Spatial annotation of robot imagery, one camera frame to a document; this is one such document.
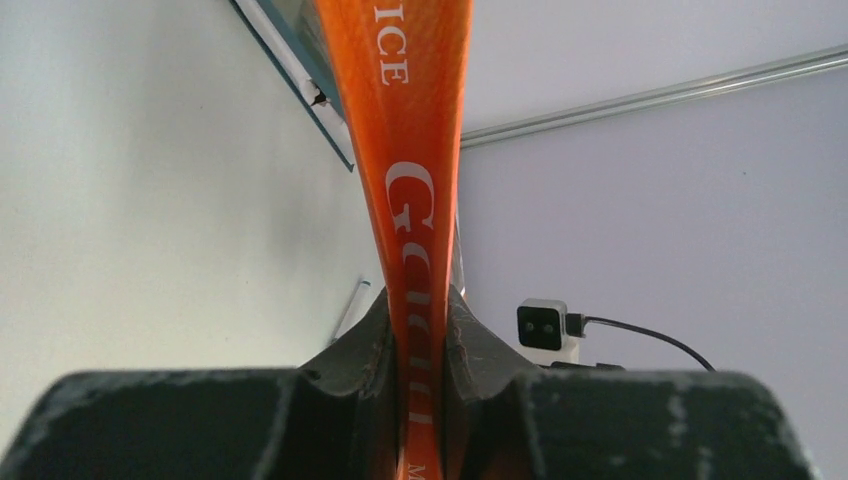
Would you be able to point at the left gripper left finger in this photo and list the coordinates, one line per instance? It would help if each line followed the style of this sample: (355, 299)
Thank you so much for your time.
(334, 417)

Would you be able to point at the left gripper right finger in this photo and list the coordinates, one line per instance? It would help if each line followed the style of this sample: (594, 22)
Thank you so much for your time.
(507, 418)

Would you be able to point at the orange Good Morning book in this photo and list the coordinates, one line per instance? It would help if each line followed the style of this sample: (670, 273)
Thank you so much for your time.
(400, 69)

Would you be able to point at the teal hardcover book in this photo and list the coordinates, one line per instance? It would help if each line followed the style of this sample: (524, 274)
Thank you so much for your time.
(290, 34)

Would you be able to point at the white external camera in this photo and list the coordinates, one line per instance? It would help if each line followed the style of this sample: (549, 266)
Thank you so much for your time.
(548, 333)

